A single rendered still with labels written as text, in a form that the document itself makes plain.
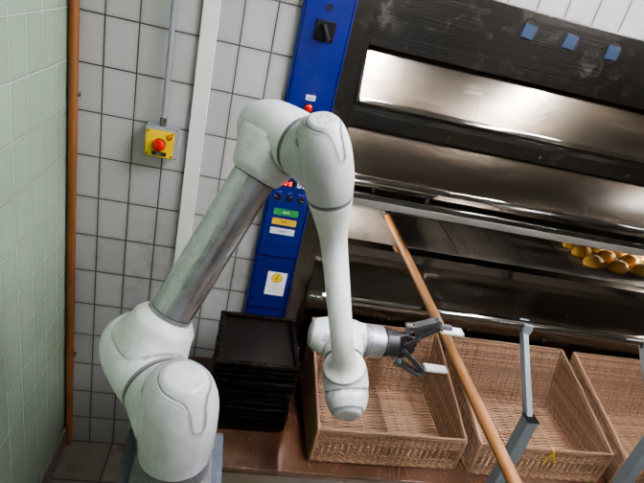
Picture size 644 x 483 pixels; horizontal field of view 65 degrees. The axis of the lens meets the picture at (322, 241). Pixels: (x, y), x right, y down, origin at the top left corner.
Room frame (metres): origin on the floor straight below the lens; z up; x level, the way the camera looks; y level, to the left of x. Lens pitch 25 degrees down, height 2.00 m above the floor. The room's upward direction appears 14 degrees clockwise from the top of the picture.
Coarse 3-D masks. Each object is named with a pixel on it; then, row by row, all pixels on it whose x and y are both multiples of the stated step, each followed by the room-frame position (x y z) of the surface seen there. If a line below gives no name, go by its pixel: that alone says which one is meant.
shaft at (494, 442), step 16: (400, 240) 1.86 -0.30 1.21; (416, 272) 1.62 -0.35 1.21; (432, 304) 1.43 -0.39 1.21; (448, 336) 1.26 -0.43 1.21; (448, 352) 1.20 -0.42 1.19; (464, 368) 1.13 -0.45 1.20; (464, 384) 1.08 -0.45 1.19; (480, 400) 1.02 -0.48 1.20; (480, 416) 0.97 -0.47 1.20; (496, 432) 0.92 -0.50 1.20; (496, 448) 0.88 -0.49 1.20; (512, 464) 0.84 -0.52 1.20; (512, 480) 0.80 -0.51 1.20
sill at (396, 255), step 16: (352, 240) 1.81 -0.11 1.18; (368, 256) 1.78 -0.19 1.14; (384, 256) 1.80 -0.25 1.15; (400, 256) 1.81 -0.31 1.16; (416, 256) 1.82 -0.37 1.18; (432, 256) 1.85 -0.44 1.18; (448, 256) 1.89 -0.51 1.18; (480, 272) 1.88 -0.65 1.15; (496, 272) 1.89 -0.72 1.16; (512, 272) 1.91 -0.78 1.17; (528, 272) 1.93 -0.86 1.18; (544, 272) 1.97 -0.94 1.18; (576, 288) 1.97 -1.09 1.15; (592, 288) 1.98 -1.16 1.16; (608, 288) 2.00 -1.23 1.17; (624, 288) 2.02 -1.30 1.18; (640, 288) 2.06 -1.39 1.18
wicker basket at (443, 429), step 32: (416, 352) 1.80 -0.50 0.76; (320, 384) 1.64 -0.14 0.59; (384, 384) 1.73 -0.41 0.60; (416, 384) 1.76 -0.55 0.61; (448, 384) 1.60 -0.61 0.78; (320, 416) 1.31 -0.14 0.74; (384, 416) 1.56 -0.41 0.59; (416, 416) 1.60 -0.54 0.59; (448, 416) 1.53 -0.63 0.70; (320, 448) 1.27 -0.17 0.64; (352, 448) 1.30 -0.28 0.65; (384, 448) 1.32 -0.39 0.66; (416, 448) 1.35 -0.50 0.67; (448, 448) 1.37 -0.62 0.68
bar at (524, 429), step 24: (456, 312) 1.47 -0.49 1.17; (528, 336) 1.51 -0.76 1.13; (600, 336) 1.57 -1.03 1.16; (624, 336) 1.60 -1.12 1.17; (528, 360) 1.45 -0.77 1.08; (528, 384) 1.39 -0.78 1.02; (528, 408) 1.34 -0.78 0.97; (528, 432) 1.30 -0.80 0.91; (504, 480) 1.30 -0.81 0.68; (624, 480) 1.39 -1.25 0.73
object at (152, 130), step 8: (152, 128) 1.55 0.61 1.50; (160, 128) 1.56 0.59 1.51; (168, 128) 1.57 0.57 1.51; (176, 128) 1.59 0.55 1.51; (152, 136) 1.55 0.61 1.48; (160, 136) 1.55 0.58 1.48; (176, 136) 1.57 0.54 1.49; (144, 144) 1.55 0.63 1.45; (168, 144) 1.56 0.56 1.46; (176, 144) 1.59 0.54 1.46; (144, 152) 1.55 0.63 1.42; (152, 152) 1.55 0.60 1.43; (160, 152) 1.55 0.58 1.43; (168, 152) 1.56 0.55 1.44; (176, 152) 1.61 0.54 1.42
